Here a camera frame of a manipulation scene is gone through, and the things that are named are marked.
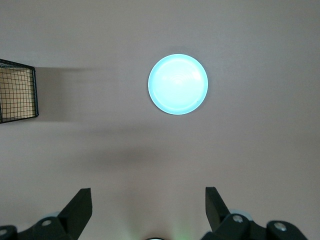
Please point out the brown table cover mat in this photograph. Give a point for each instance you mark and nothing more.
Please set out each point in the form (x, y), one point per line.
(160, 150)

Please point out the wooden basket lid board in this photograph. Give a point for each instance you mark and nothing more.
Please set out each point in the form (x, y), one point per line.
(15, 95)

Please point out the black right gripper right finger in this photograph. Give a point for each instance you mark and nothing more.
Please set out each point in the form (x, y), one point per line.
(217, 215)

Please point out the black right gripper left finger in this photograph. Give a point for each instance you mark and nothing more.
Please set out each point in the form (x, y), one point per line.
(75, 215)

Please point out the light blue round plate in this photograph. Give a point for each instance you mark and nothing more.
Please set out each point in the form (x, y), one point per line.
(178, 85)

